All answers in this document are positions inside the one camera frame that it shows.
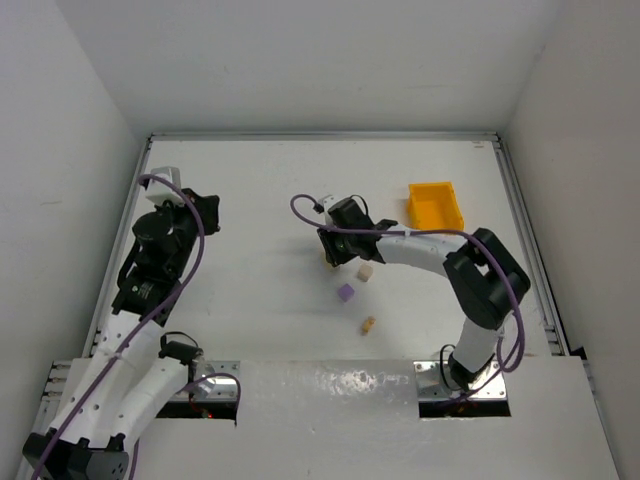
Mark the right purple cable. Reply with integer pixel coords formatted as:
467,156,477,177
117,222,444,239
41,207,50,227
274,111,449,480
289,193,525,401

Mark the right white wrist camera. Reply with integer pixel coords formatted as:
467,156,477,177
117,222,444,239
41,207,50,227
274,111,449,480
313,194,338,226

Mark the purple cube block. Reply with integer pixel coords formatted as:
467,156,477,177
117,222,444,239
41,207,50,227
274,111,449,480
337,283,355,302

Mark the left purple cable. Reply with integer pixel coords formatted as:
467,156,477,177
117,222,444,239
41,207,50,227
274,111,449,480
29,173,207,480

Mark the white front cover board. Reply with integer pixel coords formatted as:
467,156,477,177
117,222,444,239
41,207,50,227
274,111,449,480
29,355,621,480

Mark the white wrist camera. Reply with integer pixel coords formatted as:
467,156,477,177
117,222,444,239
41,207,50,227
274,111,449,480
145,166,184,206
313,194,338,226

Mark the metal base plate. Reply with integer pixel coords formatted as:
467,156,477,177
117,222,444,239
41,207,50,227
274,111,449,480
413,360,508,402
192,360,240,402

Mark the small orange wood block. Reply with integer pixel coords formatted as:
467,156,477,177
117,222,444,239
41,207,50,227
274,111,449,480
360,316,376,335

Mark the yellow plastic bin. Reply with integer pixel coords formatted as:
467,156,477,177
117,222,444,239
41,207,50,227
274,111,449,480
407,182,464,230

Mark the long light wood block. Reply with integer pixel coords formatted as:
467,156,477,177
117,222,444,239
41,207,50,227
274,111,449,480
320,253,335,271

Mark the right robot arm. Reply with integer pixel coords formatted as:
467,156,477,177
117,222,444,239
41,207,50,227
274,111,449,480
313,196,531,391

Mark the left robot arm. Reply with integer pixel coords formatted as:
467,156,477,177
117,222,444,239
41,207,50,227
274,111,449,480
22,188,220,479

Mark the purple cable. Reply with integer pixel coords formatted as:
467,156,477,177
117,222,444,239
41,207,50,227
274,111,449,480
29,173,207,480
289,193,525,401

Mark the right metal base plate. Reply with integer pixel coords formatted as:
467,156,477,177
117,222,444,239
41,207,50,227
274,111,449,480
413,360,508,402

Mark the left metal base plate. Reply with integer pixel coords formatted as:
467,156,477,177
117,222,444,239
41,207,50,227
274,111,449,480
192,360,240,402

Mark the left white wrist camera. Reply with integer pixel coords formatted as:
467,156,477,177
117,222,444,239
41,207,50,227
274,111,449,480
145,166,184,206

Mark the light wood cube block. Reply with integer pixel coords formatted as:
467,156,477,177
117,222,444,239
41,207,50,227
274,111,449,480
356,264,374,282

